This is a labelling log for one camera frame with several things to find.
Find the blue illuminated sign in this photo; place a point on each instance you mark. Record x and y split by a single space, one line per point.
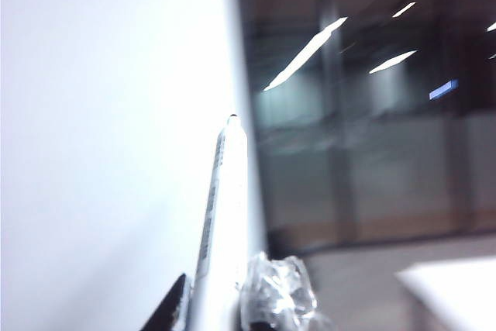
443 89

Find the white marker pen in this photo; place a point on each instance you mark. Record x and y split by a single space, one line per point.
224 211

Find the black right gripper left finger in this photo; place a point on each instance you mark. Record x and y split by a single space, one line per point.
172 307

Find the white glossy whiteboard panel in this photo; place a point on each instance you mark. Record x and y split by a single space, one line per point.
97 114

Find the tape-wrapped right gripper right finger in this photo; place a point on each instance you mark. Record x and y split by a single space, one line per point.
277 292

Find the white table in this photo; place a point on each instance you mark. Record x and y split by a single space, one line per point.
457 296

